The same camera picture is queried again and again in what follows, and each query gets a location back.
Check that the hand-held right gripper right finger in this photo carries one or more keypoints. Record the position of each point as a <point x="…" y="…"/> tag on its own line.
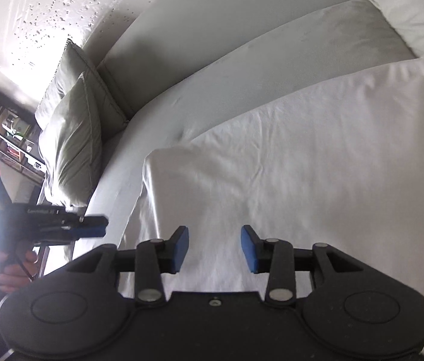
<point x="250" y="250"/>

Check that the beige pillow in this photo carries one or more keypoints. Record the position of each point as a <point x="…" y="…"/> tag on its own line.
<point x="73" y="146"/>
<point x="69" y="79"/>

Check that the wooden shelf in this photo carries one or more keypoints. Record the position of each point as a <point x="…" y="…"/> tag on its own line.
<point x="1" y="128"/>

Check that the person's left hand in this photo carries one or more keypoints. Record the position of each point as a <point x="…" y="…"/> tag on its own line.
<point x="18" y="276"/>

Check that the light grey hoodie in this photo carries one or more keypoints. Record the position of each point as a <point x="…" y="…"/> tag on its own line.
<point x="309" y="158"/>

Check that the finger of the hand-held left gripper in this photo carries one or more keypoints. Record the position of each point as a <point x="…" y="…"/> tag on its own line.
<point x="93" y="221"/>
<point x="88" y="232"/>

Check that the grey sofa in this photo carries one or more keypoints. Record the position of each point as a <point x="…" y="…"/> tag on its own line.
<point x="234" y="26"/>

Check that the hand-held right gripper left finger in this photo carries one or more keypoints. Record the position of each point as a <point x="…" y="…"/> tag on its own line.
<point x="180" y="250"/>

